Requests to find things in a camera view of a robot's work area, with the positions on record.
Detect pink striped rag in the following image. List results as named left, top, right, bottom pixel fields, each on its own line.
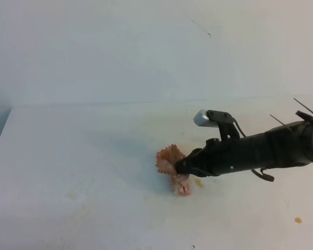
left=155, top=144, right=191, bottom=196

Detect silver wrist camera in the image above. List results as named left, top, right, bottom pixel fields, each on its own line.
left=193, top=109, right=240, bottom=139

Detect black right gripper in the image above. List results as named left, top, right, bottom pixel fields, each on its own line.
left=175, top=127, right=307, bottom=177

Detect black camera cable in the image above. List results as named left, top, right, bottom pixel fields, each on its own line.
left=232, top=118, right=247, bottom=138

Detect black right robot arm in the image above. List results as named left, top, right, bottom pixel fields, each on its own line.
left=175, top=110, right=313, bottom=182

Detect small coffee drop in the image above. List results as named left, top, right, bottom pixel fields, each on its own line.
left=294, top=217, right=302, bottom=223
left=194, top=179, right=204, bottom=188

